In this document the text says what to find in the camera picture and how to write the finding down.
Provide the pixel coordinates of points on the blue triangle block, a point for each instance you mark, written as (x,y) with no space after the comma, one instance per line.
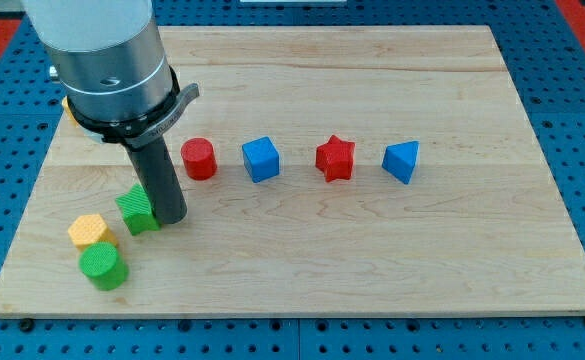
(400,160)

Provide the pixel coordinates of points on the yellow hexagon block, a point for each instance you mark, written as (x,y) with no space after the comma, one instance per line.
(89,229)

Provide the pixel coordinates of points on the black clamp ring with lever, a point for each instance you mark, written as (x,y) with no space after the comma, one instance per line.
(146,128)

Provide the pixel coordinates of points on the yellow block behind arm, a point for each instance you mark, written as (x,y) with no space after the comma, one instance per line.
(68,112)

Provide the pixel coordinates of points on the light wooden board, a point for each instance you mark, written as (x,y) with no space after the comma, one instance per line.
(480,231)

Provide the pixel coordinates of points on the green cylinder block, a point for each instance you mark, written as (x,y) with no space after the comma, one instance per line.
(103,266)

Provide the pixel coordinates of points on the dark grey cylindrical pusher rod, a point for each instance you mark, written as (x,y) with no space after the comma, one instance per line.
(155,170)

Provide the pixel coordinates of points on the red star block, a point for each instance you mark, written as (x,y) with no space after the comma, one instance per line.
(335,159)

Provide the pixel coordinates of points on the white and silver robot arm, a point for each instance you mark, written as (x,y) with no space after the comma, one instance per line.
(109,57)

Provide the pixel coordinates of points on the blue cube block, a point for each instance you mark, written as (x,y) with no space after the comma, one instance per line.
(261,159)

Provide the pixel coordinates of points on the red cylinder block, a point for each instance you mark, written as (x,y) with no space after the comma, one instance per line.
(199,158)

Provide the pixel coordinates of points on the green star block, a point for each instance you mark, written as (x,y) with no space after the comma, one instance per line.
(136,211)

